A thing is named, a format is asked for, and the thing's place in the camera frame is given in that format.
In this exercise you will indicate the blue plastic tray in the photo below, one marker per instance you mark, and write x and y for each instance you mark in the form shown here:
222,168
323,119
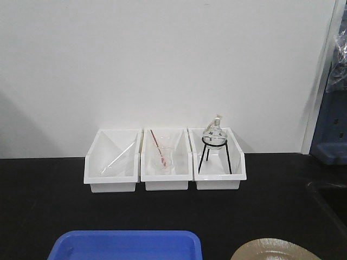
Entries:
127,244

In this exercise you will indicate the beige plate with black rim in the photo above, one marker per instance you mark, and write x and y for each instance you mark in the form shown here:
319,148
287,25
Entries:
272,248

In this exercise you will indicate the clear glass beaker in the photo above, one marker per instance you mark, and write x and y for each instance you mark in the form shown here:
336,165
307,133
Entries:
167,153

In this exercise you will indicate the middle white plastic bin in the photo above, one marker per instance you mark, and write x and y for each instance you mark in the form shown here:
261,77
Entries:
181,173

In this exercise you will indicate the white plastic bin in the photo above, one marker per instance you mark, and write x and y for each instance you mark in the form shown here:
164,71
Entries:
181,173
214,173
107,145

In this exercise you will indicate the glass alcohol lamp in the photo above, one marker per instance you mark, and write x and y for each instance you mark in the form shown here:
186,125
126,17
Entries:
213,135

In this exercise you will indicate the right white plastic bin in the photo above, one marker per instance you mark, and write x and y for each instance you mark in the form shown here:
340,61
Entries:
214,173

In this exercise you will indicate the left white plastic bin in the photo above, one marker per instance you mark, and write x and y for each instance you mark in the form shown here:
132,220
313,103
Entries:
107,145

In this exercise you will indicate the clear glass rod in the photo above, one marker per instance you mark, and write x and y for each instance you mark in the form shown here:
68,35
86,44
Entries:
110,165

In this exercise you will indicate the blue metal rack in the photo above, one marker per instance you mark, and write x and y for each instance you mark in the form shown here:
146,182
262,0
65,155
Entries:
329,140

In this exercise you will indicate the clear plastic bag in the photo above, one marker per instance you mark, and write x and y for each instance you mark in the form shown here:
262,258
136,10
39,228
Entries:
337,77

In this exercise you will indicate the black wire tripod stand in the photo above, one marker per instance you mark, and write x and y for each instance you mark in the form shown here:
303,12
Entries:
206,150

